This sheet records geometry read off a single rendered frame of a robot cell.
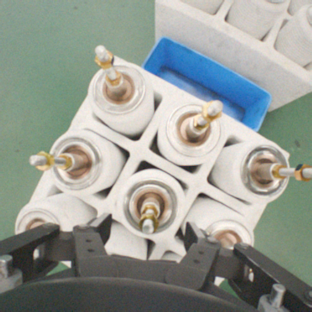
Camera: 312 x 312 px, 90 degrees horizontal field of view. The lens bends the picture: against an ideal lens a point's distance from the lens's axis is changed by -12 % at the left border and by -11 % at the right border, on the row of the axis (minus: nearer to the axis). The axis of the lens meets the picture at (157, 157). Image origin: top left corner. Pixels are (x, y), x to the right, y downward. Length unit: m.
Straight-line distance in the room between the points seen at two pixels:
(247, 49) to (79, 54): 0.47
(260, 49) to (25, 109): 0.64
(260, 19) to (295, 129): 0.36
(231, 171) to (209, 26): 0.30
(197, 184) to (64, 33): 0.62
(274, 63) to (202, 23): 0.17
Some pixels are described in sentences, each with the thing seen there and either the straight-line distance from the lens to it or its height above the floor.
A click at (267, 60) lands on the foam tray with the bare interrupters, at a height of 0.17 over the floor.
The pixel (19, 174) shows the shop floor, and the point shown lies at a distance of 0.64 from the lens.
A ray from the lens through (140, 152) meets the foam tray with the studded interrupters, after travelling 0.31.
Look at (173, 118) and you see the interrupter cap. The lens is 0.24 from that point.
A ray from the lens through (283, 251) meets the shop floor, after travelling 0.68.
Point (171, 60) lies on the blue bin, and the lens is 0.52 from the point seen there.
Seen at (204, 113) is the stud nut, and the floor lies 0.34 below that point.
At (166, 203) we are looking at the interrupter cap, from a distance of 0.24.
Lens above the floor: 0.49
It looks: 87 degrees down
